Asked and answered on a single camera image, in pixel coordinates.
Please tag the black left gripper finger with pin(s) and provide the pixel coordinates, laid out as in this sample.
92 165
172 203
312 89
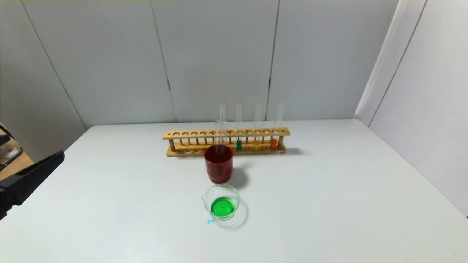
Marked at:
3 140
29 179

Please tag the test tube with yellow pigment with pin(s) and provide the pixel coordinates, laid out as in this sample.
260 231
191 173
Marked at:
256 146
218 140

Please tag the test tube with blue pigment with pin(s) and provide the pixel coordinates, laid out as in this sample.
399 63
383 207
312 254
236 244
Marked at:
238 145
224 140

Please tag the wooden test tube rack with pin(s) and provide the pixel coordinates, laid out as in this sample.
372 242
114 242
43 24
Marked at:
190 133

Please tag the test tube with red pigment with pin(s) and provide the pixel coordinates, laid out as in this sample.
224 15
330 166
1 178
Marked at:
273 144
222 111

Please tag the dark cluttered background shelf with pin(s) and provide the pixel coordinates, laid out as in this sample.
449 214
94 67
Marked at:
12 153

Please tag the red plastic cup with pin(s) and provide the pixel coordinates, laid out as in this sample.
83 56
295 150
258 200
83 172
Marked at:
218 170

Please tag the clear glass beaker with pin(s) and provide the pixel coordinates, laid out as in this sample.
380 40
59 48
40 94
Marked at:
222 207

